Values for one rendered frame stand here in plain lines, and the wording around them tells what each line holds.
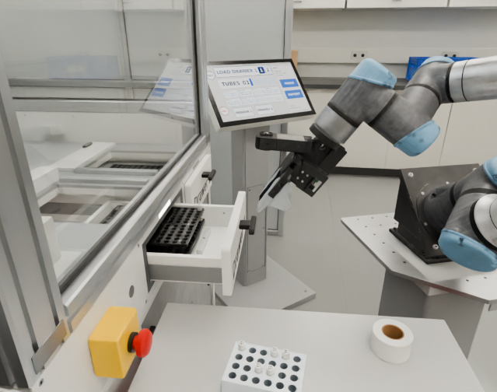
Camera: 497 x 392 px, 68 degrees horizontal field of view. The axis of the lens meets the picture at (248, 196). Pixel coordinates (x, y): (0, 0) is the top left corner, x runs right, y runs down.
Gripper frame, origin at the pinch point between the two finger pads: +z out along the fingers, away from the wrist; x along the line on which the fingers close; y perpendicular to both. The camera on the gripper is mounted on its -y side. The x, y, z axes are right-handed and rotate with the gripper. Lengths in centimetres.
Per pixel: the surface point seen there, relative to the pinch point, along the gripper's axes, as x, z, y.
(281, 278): 102, 72, 59
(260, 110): 88, 0, -6
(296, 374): -29.6, 8.9, 16.1
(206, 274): -12.8, 14.2, -1.7
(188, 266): -12.6, 14.8, -5.6
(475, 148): 281, -56, 188
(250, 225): -1.7, 5.3, 1.4
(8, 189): -43, -4, -29
